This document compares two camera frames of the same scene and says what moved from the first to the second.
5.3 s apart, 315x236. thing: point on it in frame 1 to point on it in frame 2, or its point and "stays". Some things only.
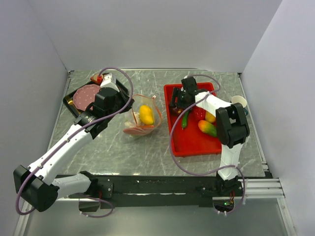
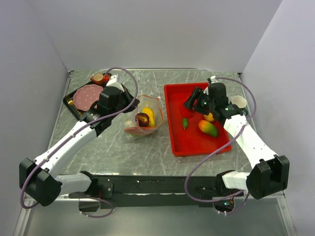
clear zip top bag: [144, 118] stays
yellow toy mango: [146, 114] stays
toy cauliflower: [129, 124] stays
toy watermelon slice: [138, 130] stays
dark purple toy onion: [175, 110] to [142, 119]
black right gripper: [176, 93] to [196, 94]
